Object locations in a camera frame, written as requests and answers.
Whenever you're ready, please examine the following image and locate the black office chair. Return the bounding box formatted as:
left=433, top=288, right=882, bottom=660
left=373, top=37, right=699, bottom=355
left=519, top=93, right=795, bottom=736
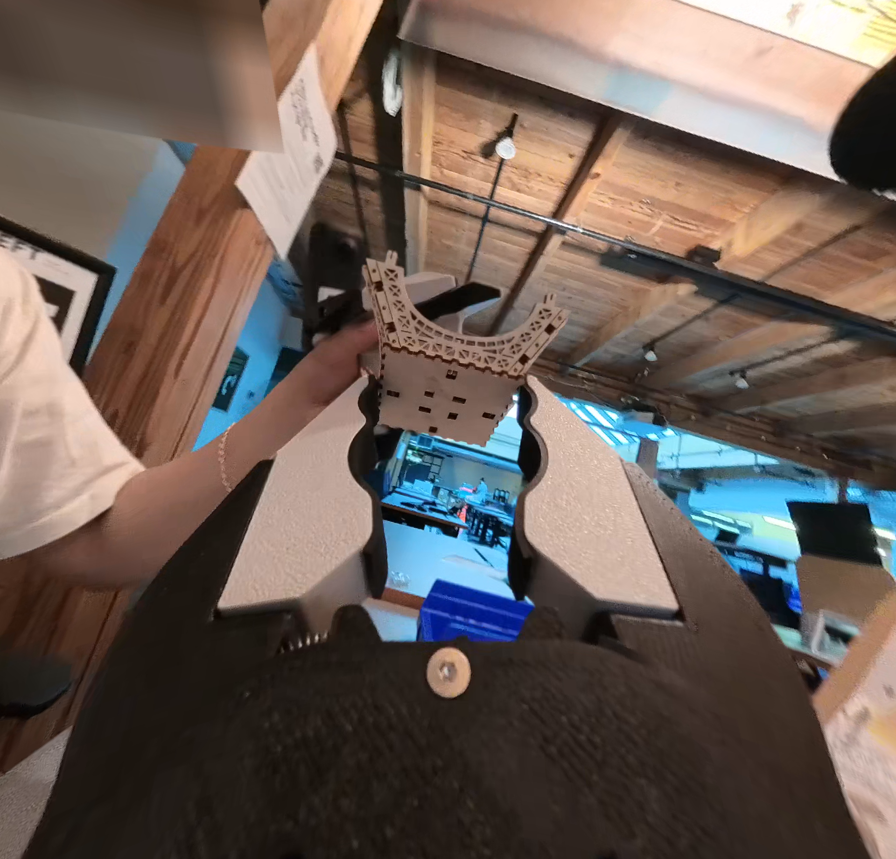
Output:
left=0, top=652, right=74, bottom=720

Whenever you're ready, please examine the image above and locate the black framed poster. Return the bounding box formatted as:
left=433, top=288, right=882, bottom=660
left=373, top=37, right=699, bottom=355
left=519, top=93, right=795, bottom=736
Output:
left=0, top=215, right=118, bottom=378

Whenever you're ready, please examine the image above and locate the wooden lattice tower base model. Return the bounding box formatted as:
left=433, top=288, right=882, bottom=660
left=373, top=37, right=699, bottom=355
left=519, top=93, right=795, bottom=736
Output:
left=360, top=250, right=569, bottom=448

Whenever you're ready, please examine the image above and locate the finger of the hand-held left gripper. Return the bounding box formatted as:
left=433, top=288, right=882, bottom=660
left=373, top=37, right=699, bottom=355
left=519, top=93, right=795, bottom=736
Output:
left=455, top=297, right=506, bottom=336
left=400, top=272, right=502, bottom=317

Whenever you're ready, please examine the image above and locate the blue plastic bin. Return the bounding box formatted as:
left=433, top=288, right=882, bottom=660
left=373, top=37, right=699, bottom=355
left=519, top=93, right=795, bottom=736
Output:
left=418, top=579, right=536, bottom=643

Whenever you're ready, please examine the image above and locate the person's left hand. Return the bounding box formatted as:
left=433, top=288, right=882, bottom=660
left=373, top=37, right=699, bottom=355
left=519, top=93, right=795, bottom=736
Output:
left=221, top=320, right=384, bottom=490

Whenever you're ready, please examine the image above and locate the cardboard box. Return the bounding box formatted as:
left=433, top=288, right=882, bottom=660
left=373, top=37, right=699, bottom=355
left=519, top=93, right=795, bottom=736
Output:
left=812, top=593, right=896, bottom=727

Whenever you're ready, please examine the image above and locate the black monitor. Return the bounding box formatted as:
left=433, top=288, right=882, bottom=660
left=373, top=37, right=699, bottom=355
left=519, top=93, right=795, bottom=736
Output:
left=785, top=500, right=884, bottom=566

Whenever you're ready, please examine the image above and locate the white table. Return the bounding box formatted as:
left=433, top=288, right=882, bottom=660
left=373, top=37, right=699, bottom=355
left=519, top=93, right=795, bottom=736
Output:
left=381, top=519, right=512, bottom=601

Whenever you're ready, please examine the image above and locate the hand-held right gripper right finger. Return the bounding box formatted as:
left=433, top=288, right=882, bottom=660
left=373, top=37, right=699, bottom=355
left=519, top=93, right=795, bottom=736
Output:
left=505, top=376, right=683, bottom=627

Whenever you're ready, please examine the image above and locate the white paper notice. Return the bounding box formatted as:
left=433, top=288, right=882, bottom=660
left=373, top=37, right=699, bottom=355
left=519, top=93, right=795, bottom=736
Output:
left=234, top=43, right=339, bottom=261

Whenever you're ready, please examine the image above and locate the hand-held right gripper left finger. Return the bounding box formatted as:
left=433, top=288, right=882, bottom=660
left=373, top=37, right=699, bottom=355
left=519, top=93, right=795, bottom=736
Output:
left=216, top=380, right=389, bottom=630

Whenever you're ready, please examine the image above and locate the round white ceiling lamp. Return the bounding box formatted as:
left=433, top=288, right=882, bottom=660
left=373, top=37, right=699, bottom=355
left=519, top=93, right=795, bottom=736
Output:
left=479, top=113, right=520, bottom=161

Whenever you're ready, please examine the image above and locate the instruction booklet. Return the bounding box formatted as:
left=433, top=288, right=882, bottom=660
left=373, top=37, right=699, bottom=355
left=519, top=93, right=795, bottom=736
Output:
left=822, top=691, right=896, bottom=859

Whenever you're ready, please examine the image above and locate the black lighting rod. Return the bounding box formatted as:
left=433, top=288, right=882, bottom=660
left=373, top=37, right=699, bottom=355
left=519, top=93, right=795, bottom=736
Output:
left=468, top=112, right=522, bottom=279

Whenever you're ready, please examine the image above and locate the gold chain bracelet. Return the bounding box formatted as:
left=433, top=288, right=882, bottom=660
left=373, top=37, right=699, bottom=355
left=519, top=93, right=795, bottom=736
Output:
left=216, top=421, right=238, bottom=493

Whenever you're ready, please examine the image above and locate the black fuzzy disc on rod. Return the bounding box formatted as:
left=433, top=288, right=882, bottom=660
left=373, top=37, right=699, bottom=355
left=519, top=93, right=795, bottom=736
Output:
left=828, top=54, right=896, bottom=191

